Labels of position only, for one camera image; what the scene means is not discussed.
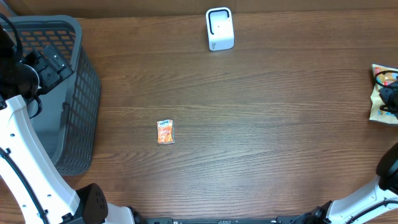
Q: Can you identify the yellow red snack bag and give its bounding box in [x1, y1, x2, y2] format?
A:
[369, 64, 397, 125]

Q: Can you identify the small orange snack packet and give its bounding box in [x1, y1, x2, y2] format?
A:
[157, 119, 175, 144]

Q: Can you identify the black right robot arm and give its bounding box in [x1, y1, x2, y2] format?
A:
[303, 144, 397, 223]

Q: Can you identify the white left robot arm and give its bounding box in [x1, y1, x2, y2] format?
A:
[1, 29, 137, 223]

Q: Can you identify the white barcode scanner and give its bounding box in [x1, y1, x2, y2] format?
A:
[205, 7, 234, 51]

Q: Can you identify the grey plastic shopping basket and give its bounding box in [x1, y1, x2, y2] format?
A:
[0, 14, 102, 177]

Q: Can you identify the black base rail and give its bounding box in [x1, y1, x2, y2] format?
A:
[140, 213, 308, 224]

